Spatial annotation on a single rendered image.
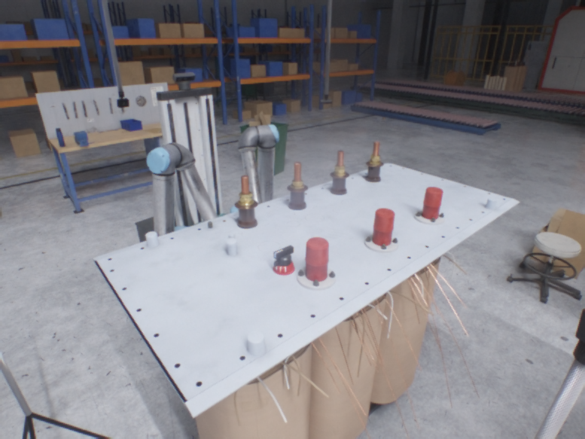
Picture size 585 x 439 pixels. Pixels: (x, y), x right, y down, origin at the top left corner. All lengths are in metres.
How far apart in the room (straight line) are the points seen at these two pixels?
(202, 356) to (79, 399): 1.99
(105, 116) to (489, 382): 5.60
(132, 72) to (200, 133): 6.98
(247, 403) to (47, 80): 8.19
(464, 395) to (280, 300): 1.92
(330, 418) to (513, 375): 1.57
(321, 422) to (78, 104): 5.20
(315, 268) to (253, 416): 0.56
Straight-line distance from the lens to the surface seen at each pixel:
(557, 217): 4.35
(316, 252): 1.07
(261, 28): 10.89
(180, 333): 1.01
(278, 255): 1.15
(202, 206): 2.05
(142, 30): 9.34
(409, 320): 1.92
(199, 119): 2.43
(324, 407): 1.82
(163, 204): 2.01
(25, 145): 9.00
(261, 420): 1.40
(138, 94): 6.20
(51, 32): 8.89
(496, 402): 2.84
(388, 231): 1.31
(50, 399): 2.97
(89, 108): 6.04
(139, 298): 1.17
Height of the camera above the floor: 2.04
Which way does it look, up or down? 26 degrees down
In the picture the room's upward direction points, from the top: straight up
